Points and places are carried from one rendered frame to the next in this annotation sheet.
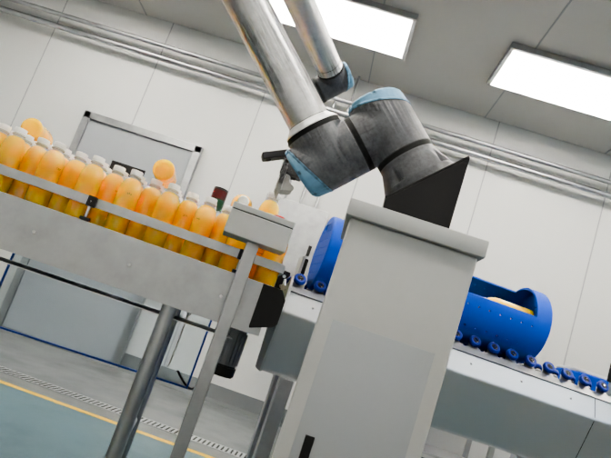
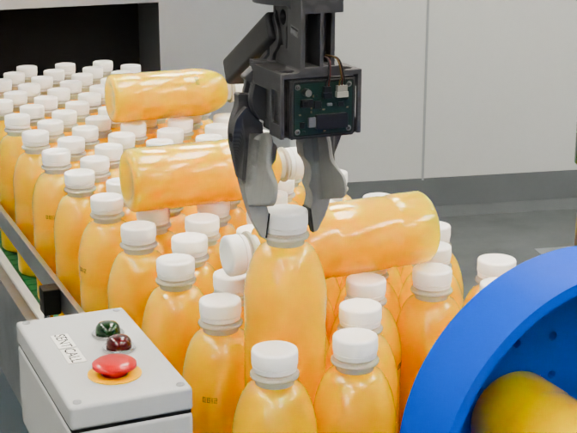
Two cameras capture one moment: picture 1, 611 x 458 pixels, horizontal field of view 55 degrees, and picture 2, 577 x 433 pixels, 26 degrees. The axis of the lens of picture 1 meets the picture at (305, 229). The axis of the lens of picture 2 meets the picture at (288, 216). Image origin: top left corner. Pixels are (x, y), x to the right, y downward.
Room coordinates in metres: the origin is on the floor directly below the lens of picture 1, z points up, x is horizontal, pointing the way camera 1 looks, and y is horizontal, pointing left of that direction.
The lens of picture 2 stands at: (1.71, -0.85, 1.51)
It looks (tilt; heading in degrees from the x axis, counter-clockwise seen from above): 16 degrees down; 73
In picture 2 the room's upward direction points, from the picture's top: straight up
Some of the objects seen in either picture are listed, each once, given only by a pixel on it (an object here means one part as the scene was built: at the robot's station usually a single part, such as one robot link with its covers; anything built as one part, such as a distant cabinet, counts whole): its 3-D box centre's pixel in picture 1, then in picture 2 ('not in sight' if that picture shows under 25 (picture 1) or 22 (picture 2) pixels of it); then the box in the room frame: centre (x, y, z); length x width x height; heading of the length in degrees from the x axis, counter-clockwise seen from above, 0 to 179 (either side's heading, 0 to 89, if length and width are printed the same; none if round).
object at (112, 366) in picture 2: not in sight; (114, 367); (1.85, 0.09, 1.11); 0.04 x 0.04 x 0.01
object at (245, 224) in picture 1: (258, 228); (100, 404); (1.84, 0.14, 1.05); 0.20 x 0.10 x 0.10; 97
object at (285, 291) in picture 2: (264, 224); (285, 333); (2.01, 0.14, 1.10); 0.07 x 0.07 x 0.19
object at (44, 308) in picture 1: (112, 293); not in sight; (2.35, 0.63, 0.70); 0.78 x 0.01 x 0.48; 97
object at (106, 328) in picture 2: not in sight; (107, 328); (1.86, 0.18, 1.11); 0.02 x 0.02 x 0.01
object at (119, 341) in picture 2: not in sight; (118, 342); (1.86, 0.14, 1.11); 0.02 x 0.02 x 0.01
